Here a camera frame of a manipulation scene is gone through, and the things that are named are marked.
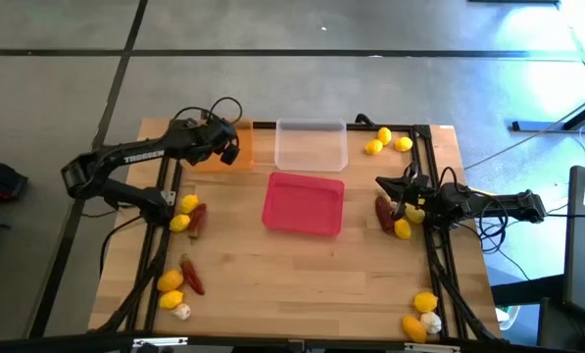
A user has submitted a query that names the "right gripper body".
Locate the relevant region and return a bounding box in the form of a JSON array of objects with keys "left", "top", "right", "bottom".
[{"left": 403, "top": 172, "right": 443, "bottom": 225}]

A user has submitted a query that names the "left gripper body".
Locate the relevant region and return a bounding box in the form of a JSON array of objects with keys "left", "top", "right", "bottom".
[{"left": 171, "top": 119, "right": 224, "bottom": 166}]

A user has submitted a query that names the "red chili pepper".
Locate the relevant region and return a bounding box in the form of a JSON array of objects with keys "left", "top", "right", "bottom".
[
  {"left": 374, "top": 194, "right": 396, "bottom": 234},
  {"left": 179, "top": 253, "right": 207, "bottom": 296},
  {"left": 187, "top": 202, "right": 209, "bottom": 241}
]

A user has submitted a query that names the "pink translucent plastic bin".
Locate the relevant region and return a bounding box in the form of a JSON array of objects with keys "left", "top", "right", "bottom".
[{"left": 261, "top": 171, "right": 346, "bottom": 238}]

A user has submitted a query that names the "clear plastic bin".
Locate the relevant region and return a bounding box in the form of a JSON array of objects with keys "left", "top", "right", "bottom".
[{"left": 273, "top": 117, "right": 350, "bottom": 173}]

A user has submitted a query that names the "black desk leg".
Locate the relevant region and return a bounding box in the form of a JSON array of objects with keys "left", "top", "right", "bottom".
[{"left": 511, "top": 90, "right": 585, "bottom": 133}]

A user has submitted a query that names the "white and green cup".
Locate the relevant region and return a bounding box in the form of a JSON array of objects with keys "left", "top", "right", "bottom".
[{"left": 495, "top": 303, "right": 522, "bottom": 332}]

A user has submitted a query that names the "black stand crossbar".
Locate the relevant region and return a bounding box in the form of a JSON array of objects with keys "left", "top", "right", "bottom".
[{"left": 0, "top": 328, "right": 585, "bottom": 353}]

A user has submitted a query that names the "red and black bag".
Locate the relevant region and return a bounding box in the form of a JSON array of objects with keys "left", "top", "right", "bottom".
[{"left": 0, "top": 153, "right": 29, "bottom": 203}]

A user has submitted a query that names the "black aluminium frame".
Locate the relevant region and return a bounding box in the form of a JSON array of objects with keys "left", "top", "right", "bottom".
[{"left": 88, "top": 113, "right": 504, "bottom": 344}]

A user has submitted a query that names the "white floor cable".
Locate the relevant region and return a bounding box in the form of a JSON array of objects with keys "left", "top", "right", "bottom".
[{"left": 463, "top": 86, "right": 585, "bottom": 171}]

